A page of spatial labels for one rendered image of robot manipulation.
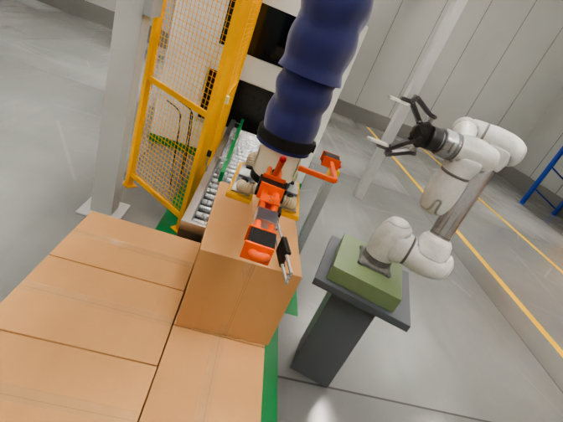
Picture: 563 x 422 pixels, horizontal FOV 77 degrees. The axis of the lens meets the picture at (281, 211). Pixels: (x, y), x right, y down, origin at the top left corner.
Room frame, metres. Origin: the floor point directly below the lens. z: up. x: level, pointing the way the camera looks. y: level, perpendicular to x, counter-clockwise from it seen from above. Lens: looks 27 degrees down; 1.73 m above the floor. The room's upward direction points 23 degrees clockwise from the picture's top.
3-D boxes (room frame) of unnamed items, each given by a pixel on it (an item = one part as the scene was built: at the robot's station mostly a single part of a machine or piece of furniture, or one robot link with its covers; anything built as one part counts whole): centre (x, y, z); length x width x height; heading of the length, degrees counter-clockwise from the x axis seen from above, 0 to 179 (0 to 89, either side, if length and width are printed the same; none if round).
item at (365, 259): (1.67, -0.56, 0.87); 0.22 x 0.18 x 0.06; 175
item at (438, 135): (1.18, -0.33, 1.58); 0.09 x 0.07 x 0.08; 101
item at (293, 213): (1.36, 0.00, 1.14); 0.34 x 0.10 x 0.05; 8
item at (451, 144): (1.20, -0.40, 1.58); 0.09 x 0.06 x 0.09; 11
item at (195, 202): (2.82, 0.69, 0.50); 2.31 x 0.05 x 0.19; 11
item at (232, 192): (1.34, 0.19, 1.14); 0.34 x 0.10 x 0.05; 8
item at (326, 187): (2.39, -0.23, 0.50); 0.07 x 0.07 x 1.00; 11
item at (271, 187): (1.10, 0.06, 1.24); 0.10 x 0.08 x 0.06; 98
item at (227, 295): (1.37, 0.09, 0.74); 0.60 x 0.40 x 0.40; 12
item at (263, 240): (0.75, 0.02, 1.24); 0.08 x 0.07 x 0.05; 8
